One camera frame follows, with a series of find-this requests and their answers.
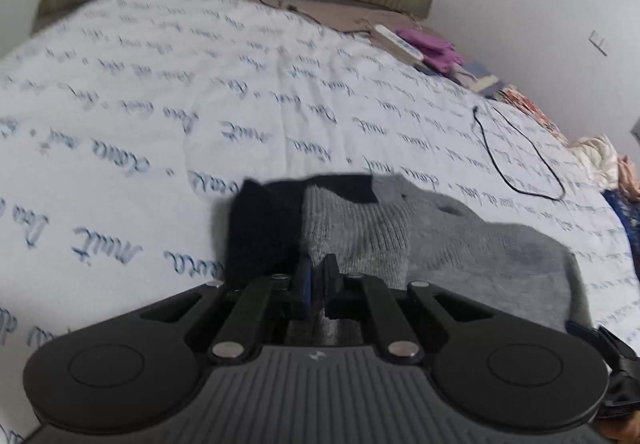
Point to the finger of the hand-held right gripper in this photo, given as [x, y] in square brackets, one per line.
[582, 327]

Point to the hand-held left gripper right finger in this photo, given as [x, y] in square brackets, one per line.
[331, 284]

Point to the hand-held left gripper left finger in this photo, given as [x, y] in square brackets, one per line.
[305, 294]

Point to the grey and navy knit sweater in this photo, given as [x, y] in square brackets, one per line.
[450, 244]

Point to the dark blue cloth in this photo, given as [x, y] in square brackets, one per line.
[625, 224]

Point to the pink cloth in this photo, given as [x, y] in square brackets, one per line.
[630, 176]

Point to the cream crumpled cloth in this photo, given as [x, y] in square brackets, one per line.
[597, 159]

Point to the red floral cloth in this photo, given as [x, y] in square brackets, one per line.
[535, 111]

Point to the white script-printed bedsheet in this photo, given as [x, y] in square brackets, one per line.
[150, 124]

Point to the blue book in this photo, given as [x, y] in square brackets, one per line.
[480, 81]

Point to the purple cloth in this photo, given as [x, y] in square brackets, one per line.
[435, 46]

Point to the dusty pink mattress sheet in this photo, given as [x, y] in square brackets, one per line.
[320, 9]

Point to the white wall switch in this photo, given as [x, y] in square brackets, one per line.
[598, 42]

